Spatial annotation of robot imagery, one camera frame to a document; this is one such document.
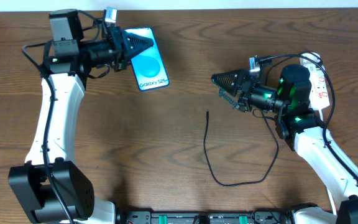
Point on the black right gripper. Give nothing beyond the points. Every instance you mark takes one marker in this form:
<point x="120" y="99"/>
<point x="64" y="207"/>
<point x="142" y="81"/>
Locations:
<point x="245" y="90"/>

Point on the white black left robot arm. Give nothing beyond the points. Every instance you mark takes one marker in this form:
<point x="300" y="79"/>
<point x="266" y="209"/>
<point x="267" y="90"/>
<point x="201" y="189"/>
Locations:
<point x="49" y="186"/>

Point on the blue Galaxy smartphone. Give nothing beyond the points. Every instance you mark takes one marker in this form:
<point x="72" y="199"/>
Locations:
<point x="148" y="66"/>

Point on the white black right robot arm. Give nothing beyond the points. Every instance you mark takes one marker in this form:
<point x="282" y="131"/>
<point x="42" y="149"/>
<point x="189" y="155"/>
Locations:
<point x="304" y="132"/>

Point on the white power strip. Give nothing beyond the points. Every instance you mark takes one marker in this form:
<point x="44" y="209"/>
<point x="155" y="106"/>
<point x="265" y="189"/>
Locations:
<point x="319" y="98"/>

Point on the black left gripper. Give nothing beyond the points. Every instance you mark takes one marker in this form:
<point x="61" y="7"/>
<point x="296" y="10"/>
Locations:
<point x="120" y="48"/>

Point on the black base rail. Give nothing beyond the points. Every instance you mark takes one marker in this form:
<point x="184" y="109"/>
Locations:
<point x="259" y="216"/>

